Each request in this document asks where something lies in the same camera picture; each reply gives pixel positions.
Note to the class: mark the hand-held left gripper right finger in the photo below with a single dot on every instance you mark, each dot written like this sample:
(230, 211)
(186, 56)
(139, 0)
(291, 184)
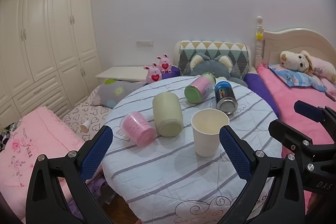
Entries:
(235, 154)

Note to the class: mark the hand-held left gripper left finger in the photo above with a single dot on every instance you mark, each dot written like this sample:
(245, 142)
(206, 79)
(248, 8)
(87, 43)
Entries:
(95, 151)

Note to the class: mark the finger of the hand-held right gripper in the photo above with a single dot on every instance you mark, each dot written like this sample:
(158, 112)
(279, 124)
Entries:
(307, 109)
(286, 132)

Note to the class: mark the pale green cup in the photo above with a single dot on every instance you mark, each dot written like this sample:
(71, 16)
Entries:
(168, 115)

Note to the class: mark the small white cup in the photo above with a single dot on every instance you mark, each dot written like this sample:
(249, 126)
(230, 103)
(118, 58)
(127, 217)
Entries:
(84, 126)

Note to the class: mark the white paper cup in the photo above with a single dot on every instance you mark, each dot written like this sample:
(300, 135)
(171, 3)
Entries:
(206, 138)

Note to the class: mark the pink plastic cup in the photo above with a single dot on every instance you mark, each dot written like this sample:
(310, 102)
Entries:
(137, 129)

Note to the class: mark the pink bed sheet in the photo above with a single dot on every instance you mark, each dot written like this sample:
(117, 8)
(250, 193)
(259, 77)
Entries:
(283, 100)

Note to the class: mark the blue printed pillow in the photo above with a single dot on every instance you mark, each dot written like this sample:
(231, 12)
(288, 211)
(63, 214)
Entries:
(296, 78)

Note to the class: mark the heart printed sheet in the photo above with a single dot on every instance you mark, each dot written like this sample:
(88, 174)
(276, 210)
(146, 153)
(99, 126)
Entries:
(78, 113)

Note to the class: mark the pink pillow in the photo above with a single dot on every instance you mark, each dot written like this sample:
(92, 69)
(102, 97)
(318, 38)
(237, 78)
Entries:
(324, 69)

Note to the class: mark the purple blanket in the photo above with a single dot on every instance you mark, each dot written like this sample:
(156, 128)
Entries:
(260, 90)

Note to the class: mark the cream plush animal toy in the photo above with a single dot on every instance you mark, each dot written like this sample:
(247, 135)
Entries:
(294, 61)

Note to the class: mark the blue and black can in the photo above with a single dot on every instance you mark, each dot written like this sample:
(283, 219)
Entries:
(224, 95)

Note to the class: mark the grey flower pillow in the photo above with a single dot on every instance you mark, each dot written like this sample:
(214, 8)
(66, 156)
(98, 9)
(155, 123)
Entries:
(118, 91)

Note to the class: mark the pink embroidered quilt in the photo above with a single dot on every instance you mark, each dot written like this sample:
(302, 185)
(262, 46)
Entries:
(31, 134)

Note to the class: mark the striped white tablecloth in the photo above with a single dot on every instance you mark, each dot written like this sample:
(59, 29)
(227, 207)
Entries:
(168, 174)

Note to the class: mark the green and pink can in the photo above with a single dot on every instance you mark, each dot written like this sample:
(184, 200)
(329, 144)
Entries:
(200, 87)

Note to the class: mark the white side table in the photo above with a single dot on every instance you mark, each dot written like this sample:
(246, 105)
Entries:
(120, 72)

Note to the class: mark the yellow crown sticker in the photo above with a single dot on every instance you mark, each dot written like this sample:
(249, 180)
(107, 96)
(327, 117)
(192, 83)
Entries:
(259, 36)

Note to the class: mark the triangle patterned quilted cover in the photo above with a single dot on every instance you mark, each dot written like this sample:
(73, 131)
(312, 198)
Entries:
(236, 56)

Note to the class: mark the black and white cloth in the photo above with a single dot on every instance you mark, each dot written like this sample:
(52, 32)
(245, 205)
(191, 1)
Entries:
(6, 136)

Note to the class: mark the grey cat plush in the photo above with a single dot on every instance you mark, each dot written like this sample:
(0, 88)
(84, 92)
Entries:
(207, 65)

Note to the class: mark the large pink bunny plush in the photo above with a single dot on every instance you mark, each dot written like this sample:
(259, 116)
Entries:
(153, 74)

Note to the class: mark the purple cushion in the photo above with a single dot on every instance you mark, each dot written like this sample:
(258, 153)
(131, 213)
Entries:
(174, 72)

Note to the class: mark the small pink bunny plush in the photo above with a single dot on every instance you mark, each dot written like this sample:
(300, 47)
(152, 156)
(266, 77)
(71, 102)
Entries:
(164, 64)

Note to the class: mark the cream wardrobe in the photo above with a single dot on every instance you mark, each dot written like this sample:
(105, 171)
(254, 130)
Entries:
(52, 43)

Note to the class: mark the cream bed headboard with post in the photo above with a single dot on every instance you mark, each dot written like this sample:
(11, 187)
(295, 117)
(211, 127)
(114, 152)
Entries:
(288, 40)

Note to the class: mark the white wall socket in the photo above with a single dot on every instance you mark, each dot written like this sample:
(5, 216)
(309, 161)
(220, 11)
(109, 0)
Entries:
(144, 43)

